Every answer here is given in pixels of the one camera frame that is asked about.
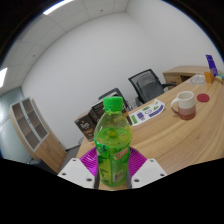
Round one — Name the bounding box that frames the grey mesh office chair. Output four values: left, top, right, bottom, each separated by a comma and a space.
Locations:
128, 68, 176, 105

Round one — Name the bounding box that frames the printed paper leaflet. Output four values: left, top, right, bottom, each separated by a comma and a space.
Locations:
128, 98, 166, 127

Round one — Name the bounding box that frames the white mug with brown base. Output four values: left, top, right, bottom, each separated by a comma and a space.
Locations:
170, 90, 197, 121

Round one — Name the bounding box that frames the low wooden side cabinet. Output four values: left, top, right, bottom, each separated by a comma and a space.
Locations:
162, 65, 214, 90

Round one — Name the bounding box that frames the dark brown cardboard box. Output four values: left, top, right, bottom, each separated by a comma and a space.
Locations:
73, 111, 101, 143

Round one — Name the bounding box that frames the ceiling light panel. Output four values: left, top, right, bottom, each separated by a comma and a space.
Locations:
0, 67, 8, 88
43, 0, 74, 16

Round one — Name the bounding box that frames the clear glass dish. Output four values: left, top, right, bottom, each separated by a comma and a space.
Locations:
189, 73, 206, 85

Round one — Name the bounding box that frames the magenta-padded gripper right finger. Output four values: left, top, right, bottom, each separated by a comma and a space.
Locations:
127, 147, 168, 190

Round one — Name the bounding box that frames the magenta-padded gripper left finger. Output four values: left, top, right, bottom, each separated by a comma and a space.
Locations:
57, 147, 100, 190

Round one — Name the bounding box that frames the black office chair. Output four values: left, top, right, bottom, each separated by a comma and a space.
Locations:
98, 87, 130, 111

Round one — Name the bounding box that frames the flat round red coaster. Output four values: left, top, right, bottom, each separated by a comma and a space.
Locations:
196, 92, 211, 103

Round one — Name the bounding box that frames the purple standing card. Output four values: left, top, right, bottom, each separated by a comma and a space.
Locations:
205, 54, 219, 78

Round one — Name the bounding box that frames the green drink bottle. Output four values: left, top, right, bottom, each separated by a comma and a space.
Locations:
93, 95, 133, 188

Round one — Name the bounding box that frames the wooden shelf cabinet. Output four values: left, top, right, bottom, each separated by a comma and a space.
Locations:
8, 96, 68, 174

